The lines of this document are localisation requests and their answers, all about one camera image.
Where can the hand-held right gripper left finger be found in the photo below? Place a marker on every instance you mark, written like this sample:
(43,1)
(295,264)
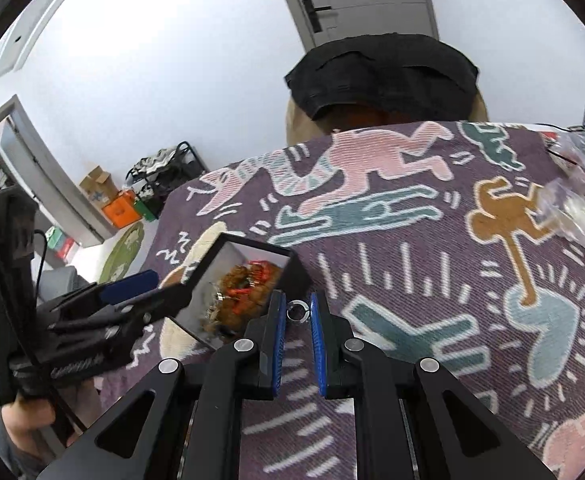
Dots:
(280,350)

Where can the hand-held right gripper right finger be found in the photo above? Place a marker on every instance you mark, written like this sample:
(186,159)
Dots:
(317,350)

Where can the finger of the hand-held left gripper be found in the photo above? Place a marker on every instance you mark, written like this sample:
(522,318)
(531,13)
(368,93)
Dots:
(132,281)
(167,300)

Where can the black jewelry box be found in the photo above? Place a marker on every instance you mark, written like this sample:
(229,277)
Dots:
(297,272)

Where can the person's left hand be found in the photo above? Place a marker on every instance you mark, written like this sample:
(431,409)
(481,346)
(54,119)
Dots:
(25,422)

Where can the round green mat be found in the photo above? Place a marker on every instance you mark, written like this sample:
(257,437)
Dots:
(122,250)

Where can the orange box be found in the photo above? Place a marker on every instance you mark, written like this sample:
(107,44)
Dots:
(122,212)

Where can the grey bin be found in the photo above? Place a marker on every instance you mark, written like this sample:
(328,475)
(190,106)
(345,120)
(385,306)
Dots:
(57,282)

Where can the red and green box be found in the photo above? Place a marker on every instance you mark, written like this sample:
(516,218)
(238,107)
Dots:
(61,246)

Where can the cardboard box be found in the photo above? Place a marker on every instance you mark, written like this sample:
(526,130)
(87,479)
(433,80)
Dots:
(95,187)

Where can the black shoe rack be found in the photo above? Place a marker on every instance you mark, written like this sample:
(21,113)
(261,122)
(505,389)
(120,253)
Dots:
(165,175)

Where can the purple printed blanket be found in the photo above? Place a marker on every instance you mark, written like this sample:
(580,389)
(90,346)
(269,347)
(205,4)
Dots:
(422,260)

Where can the black jacket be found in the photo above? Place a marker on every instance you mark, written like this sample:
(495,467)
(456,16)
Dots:
(382,80)

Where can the clear plastic bag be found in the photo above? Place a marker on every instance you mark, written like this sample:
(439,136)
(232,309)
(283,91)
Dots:
(577,205)

